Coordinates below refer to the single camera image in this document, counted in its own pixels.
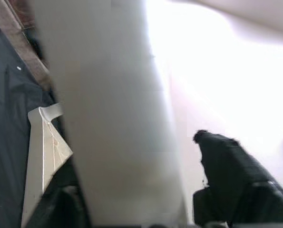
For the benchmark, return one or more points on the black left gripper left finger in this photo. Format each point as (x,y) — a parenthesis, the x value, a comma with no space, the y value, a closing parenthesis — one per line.
(60,204)

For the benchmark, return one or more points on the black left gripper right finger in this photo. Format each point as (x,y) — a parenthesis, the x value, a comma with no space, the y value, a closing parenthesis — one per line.
(238,185)

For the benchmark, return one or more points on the white plastic table leg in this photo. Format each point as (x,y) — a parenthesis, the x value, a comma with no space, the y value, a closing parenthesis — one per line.
(112,107)

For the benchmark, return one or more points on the white plastic table top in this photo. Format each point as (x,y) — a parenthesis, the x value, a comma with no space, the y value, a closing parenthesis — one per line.
(36,154)

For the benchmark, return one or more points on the black tablecloth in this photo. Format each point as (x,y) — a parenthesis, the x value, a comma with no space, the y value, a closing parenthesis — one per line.
(8,107)

